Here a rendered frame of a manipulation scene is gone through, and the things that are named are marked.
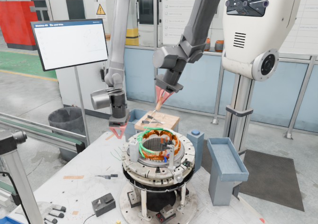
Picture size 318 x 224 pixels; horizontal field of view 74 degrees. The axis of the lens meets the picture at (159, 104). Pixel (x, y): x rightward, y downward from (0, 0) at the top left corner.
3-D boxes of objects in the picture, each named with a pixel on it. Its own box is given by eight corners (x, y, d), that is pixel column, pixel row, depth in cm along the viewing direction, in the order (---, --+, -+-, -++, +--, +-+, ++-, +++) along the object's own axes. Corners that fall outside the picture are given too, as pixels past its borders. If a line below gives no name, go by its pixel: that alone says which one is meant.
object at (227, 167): (237, 219, 96) (249, 173, 84) (214, 220, 96) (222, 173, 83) (221, 178, 118) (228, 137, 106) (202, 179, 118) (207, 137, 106)
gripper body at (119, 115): (108, 124, 83) (106, 108, 80) (115, 112, 92) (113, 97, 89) (124, 125, 83) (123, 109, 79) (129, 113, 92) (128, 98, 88)
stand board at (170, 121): (134, 128, 118) (134, 124, 117) (149, 113, 133) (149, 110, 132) (167, 137, 110) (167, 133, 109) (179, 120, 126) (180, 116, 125)
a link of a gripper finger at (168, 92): (162, 110, 78) (172, 89, 74) (146, 100, 80) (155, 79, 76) (169, 105, 84) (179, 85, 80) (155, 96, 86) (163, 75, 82)
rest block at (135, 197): (137, 193, 105) (136, 185, 103) (140, 201, 100) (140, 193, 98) (128, 195, 103) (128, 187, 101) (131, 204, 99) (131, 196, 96)
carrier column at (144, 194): (141, 217, 95) (139, 184, 86) (143, 212, 97) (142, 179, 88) (146, 219, 94) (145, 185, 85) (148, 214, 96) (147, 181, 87)
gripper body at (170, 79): (175, 94, 74) (184, 76, 71) (152, 80, 77) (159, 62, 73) (181, 90, 80) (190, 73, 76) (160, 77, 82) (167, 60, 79)
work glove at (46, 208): (12, 212, 99) (11, 209, 98) (34, 194, 109) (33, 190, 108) (50, 232, 91) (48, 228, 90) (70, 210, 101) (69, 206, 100)
